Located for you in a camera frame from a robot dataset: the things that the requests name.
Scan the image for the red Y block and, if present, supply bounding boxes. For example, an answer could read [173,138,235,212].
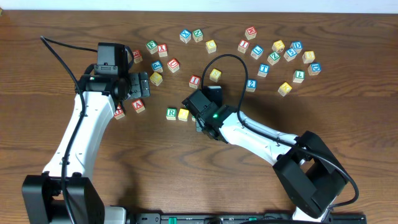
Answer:
[157,44,168,57]

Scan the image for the blue D block right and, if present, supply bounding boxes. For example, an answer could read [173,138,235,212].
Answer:
[308,63,322,76]

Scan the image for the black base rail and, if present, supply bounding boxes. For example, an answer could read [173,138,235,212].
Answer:
[126,212,368,224]

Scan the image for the red A block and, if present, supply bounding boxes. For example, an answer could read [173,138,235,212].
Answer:
[132,99,146,113]

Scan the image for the blue P block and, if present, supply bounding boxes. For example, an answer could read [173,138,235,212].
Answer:
[151,60,163,73]

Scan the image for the yellow block far centre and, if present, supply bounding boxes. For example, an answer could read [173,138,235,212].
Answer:
[205,40,217,54]

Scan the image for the blue X block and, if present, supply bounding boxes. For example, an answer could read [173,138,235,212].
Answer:
[179,29,192,44]

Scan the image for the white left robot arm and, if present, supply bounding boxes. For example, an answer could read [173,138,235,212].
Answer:
[22,72,150,223]

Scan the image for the red block far left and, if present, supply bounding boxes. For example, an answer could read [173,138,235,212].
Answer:
[132,50,143,63]

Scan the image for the red U block upper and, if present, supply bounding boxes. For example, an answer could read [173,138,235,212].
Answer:
[167,58,180,73]

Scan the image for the yellow 8 block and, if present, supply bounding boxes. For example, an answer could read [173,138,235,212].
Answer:
[302,51,315,64]

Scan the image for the green N block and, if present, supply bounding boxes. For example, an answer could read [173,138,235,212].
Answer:
[192,29,203,42]

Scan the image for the green 7 block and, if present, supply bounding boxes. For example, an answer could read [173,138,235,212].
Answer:
[292,70,305,83]

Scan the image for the green Z block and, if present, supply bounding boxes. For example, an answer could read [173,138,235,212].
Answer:
[267,52,280,65]

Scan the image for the red U block lower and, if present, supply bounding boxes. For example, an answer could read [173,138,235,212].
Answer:
[114,105,125,119]

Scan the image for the red i block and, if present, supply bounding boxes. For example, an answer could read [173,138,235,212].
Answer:
[188,75,201,89]
[238,40,249,54]

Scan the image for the green F block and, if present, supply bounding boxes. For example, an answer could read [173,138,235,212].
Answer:
[146,40,158,54]

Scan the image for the green R block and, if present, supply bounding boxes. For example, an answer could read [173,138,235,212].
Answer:
[166,108,177,120]

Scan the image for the blue T block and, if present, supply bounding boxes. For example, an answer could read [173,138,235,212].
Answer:
[257,63,269,77]

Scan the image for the yellow O block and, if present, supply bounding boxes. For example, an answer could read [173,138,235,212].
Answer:
[177,108,190,121]

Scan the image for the blue D block far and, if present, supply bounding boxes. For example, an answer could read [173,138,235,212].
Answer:
[290,41,303,54]

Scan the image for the red I block lower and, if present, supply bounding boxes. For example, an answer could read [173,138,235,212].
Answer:
[188,75,201,89]

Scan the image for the yellow block with ball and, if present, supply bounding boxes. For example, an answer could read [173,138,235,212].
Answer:
[272,40,285,54]

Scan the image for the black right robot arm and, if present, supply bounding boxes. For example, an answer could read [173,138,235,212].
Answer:
[190,102,352,223]

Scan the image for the yellow block near I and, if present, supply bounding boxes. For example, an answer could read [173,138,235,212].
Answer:
[210,68,221,83]

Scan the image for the blue d block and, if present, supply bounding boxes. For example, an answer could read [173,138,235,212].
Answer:
[308,63,322,76]
[290,41,303,54]

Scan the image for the red u block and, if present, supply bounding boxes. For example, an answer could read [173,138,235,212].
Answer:
[114,105,125,119]
[167,58,180,73]

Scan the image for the blue 5 block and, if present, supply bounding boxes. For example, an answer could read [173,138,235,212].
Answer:
[284,48,297,62]

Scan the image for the blue L block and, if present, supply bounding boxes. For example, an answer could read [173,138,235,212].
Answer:
[251,45,264,60]

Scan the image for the yellow K block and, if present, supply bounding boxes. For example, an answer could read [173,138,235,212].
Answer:
[277,82,292,96]

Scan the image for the yellow G block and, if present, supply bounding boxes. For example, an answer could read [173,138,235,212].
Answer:
[150,72,163,86]

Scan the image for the blue 2 block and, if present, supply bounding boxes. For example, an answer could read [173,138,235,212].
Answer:
[246,79,257,92]

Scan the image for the red I block upper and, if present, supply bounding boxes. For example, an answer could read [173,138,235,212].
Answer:
[238,40,249,54]

